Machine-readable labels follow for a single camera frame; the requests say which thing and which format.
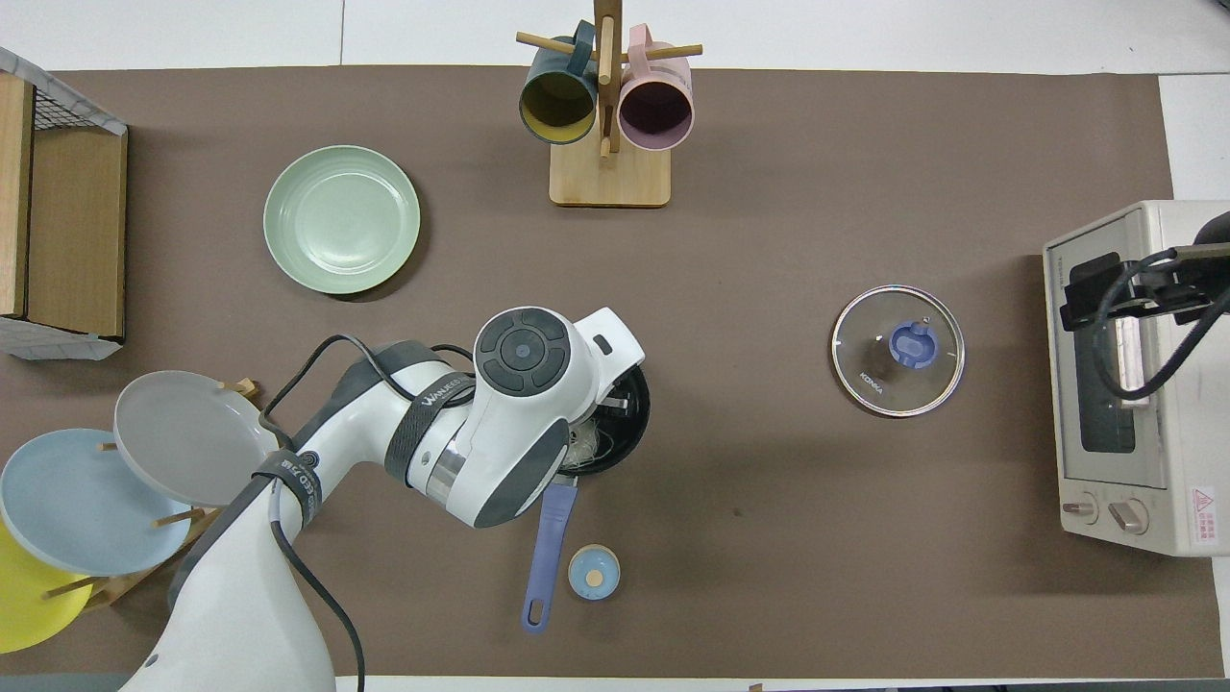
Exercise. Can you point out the white toaster oven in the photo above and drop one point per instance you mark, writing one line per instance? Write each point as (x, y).
(1168, 404)

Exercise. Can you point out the white patterned bag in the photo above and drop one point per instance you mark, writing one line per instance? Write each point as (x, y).
(58, 341)

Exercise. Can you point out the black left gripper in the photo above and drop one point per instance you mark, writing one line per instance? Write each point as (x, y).
(620, 394)

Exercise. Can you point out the clear vermicelli noodles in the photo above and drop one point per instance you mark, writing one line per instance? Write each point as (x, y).
(581, 447)

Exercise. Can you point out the green plate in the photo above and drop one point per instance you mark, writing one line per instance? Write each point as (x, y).
(341, 219)

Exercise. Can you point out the light blue plate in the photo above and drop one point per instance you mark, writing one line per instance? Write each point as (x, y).
(77, 500)

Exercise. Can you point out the light wooden shelf board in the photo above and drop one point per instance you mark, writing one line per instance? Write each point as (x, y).
(14, 192)

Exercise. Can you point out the brown table mat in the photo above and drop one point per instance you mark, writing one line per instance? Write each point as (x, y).
(769, 538)

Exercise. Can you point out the glass lid blue knob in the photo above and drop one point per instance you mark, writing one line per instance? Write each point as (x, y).
(898, 351)

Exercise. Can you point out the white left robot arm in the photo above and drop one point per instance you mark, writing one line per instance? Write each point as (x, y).
(519, 394)

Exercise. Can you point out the pink mug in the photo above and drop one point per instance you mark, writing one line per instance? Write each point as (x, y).
(656, 111)

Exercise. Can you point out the dark teal mug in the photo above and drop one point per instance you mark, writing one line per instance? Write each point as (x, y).
(557, 104)

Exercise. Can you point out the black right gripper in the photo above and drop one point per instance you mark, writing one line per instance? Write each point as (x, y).
(1091, 288)

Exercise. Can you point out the dark blue saucepan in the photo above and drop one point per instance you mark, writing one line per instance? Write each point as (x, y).
(553, 548)

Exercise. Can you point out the wooden plate rack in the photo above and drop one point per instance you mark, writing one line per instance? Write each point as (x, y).
(178, 519)

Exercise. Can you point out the wooden mug tree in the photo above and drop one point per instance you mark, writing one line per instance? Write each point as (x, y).
(610, 178)

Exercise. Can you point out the brown wooden shelf board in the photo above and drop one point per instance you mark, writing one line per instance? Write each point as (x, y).
(77, 231)

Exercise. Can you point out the grey plate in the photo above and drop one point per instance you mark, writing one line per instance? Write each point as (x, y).
(187, 437)

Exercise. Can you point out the yellow plate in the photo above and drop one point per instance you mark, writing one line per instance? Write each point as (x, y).
(29, 605)

